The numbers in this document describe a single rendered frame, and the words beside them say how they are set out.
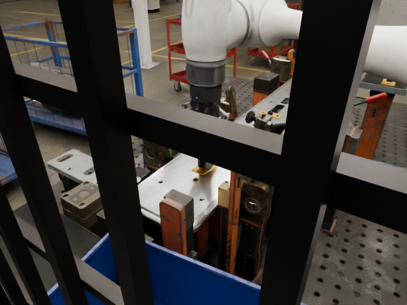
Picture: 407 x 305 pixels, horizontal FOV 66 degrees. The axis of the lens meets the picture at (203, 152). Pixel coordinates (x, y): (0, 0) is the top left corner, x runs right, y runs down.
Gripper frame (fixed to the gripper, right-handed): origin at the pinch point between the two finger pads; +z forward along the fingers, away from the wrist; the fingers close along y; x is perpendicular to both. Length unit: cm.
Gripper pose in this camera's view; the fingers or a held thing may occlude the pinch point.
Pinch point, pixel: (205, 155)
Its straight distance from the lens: 84.0
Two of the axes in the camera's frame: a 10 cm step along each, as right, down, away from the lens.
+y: -8.3, -3.0, 4.7
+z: 0.0, 8.5, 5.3
